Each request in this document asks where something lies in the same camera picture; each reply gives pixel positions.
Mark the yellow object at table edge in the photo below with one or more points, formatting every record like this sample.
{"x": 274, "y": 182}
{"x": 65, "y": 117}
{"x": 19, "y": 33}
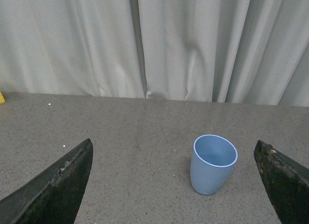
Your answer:
{"x": 2, "y": 99}

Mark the white curtain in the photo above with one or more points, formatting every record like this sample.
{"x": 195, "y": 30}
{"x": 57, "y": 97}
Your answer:
{"x": 238, "y": 51}

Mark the blue plastic cup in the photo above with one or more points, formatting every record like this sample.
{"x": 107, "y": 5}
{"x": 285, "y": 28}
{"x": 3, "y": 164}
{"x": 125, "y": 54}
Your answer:
{"x": 212, "y": 159}

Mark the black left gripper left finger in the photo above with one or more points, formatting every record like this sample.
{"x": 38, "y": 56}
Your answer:
{"x": 54, "y": 196}

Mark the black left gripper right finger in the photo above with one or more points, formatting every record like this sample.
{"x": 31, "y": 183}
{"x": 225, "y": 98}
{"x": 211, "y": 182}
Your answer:
{"x": 286, "y": 183}

